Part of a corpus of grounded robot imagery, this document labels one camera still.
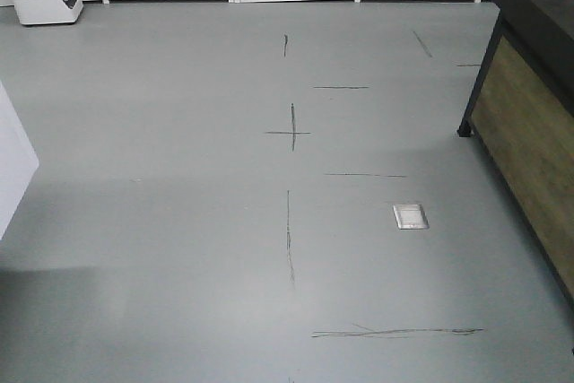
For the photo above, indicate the metal floor socket cover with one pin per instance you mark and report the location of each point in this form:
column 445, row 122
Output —
column 410, row 217

